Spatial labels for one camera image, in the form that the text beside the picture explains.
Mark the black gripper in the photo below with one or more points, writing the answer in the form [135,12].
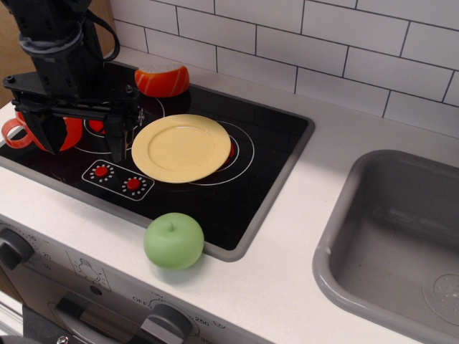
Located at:
[74,79]

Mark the orange plastic cup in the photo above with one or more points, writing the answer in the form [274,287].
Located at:
[73,126]

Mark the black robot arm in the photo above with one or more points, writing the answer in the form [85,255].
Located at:
[58,21]

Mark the yellow plastic plate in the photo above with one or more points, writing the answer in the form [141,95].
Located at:
[181,148]

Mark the salmon sushi toy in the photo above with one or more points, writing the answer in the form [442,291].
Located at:
[166,80]

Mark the grey left oven knob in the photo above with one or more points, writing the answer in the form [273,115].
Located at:
[15,249]

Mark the grey oven knob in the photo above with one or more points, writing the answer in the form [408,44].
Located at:
[15,249]
[166,325]

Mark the green toy apple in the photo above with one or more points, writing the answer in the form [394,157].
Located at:
[173,241]

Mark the black toy stovetop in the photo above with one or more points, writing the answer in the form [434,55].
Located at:
[229,204]

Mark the grey right oven knob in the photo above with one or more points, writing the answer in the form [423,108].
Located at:
[166,325]

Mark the grey toy sink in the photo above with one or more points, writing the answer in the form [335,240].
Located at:
[389,252]

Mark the grey oven door handle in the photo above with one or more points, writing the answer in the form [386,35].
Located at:
[92,323]

